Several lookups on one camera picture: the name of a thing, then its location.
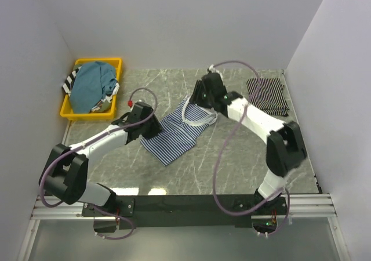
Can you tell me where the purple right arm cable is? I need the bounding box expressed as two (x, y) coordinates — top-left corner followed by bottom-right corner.
(213, 60), (292, 238)

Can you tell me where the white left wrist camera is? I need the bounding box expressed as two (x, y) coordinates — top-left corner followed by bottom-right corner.
(128, 100), (136, 108)

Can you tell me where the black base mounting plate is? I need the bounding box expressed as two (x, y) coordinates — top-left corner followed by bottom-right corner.
(82, 194), (288, 233)

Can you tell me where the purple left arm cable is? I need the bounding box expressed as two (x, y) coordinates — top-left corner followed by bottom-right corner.
(39, 87), (159, 241)

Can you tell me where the black white striped tank top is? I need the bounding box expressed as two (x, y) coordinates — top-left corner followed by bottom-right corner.
(61, 67), (81, 96)

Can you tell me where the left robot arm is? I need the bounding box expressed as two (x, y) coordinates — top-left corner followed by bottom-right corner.
(39, 101), (162, 216)

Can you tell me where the blue white striped tank top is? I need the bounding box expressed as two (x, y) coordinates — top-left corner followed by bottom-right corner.
(140, 96), (218, 166)

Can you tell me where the light striped tank top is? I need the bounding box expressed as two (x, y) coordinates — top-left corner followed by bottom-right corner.
(90, 82), (119, 113)

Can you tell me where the teal tank top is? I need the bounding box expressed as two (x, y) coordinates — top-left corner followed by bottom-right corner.
(69, 61), (118, 114)

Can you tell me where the aluminium extrusion rail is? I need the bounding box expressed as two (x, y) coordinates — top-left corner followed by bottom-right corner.
(30, 194), (337, 220)

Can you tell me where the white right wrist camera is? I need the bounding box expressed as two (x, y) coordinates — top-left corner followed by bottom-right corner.
(207, 64), (223, 77)

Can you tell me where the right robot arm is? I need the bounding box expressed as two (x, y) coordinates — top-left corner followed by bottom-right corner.
(189, 72), (307, 216)

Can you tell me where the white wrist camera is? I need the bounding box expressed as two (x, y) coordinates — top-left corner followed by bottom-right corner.
(128, 100), (136, 108)
(207, 64), (223, 77)

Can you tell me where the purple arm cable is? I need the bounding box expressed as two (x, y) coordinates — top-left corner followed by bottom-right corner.
(39, 87), (159, 241)
(213, 60), (292, 238)

